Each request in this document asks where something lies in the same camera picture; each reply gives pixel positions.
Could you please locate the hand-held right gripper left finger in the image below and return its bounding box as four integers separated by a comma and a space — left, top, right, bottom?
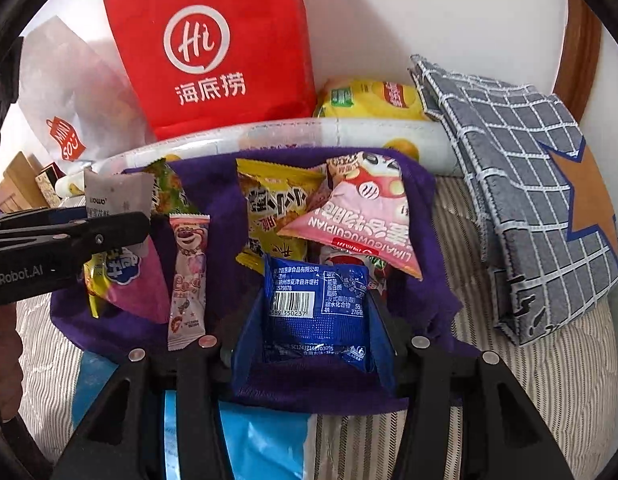
51, 255, 270, 480

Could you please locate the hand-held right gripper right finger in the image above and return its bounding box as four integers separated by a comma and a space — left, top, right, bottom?
364, 287, 585, 480

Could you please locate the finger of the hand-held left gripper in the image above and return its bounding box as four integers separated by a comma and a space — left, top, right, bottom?
0, 208, 88, 233
0, 211, 152, 266

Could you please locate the silver grey snack packet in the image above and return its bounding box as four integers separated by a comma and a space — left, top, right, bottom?
84, 169, 154, 219

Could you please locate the pink and yellow snack packet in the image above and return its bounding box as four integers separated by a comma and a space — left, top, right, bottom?
83, 235, 171, 325

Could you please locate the blue snack packet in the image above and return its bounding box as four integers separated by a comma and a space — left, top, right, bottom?
261, 254, 375, 373

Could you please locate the green snack packet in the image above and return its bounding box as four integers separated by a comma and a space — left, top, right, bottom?
141, 157, 200, 218

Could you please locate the pink bear candy packet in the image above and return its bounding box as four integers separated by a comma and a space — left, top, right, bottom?
167, 212, 211, 352

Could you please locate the pink face-print snack packet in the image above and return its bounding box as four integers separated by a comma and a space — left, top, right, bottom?
276, 151, 425, 281

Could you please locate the brown patterned box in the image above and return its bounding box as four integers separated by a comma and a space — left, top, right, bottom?
35, 162, 67, 206

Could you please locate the blue tissue pack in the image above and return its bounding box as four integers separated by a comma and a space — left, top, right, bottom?
71, 350, 320, 480

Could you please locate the white plastic shopping bag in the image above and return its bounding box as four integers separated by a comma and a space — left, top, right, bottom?
19, 16, 157, 163

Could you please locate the purple cloth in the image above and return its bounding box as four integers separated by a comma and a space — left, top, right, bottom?
50, 146, 465, 416

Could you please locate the striped quilted mattress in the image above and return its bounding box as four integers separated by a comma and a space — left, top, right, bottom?
14, 175, 618, 480

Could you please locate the white printed paper roll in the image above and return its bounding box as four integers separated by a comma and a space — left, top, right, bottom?
59, 119, 462, 196

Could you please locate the grey checked star cloth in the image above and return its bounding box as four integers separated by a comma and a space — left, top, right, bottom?
408, 54, 618, 348

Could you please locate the red paper bag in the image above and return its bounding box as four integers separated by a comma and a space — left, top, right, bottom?
103, 0, 317, 142

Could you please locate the yellow chip bag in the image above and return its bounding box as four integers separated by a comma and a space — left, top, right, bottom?
313, 77, 435, 122

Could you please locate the brown wooden door frame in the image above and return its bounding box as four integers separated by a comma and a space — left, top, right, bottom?
554, 0, 602, 121

